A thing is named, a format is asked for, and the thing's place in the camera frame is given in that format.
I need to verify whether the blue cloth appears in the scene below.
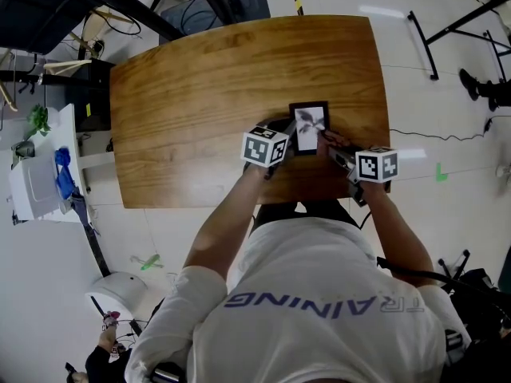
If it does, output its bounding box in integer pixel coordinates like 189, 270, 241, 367
53, 146, 77, 199

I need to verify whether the green plastic toy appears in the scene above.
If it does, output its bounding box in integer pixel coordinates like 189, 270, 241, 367
129, 253, 165, 272

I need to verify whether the person's left forearm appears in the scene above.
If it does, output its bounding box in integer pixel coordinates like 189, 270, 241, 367
184, 164, 273, 271

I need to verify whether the wooden chair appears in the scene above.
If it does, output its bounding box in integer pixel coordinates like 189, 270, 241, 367
42, 7, 137, 76

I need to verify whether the black picture frame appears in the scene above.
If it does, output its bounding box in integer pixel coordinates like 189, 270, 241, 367
288, 101, 331, 156

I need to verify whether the green plant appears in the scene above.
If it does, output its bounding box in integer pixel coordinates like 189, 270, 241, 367
26, 103, 53, 138

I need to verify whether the person's right forearm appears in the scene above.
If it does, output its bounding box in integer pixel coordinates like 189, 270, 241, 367
360, 180, 437, 289

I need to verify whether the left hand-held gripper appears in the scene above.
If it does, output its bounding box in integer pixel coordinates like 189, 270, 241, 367
240, 118, 299, 180

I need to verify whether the black metal table frame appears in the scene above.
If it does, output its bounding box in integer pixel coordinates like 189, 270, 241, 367
406, 0, 511, 81

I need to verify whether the black floor cable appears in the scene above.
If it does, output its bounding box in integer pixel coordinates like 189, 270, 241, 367
389, 114, 511, 142

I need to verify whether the white round bin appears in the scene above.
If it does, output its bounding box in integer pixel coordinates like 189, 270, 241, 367
84, 270, 146, 319

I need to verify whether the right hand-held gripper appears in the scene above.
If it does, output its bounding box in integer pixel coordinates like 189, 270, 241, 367
316, 135, 399, 207

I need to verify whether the white printed t-shirt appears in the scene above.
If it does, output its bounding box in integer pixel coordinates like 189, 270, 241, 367
124, 216, 473, 383

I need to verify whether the white cabinet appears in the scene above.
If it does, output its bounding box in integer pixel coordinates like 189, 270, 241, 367
6, 102, 89, 223

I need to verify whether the black cable harness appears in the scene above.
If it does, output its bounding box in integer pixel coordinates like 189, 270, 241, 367
376, 255, 458, 293

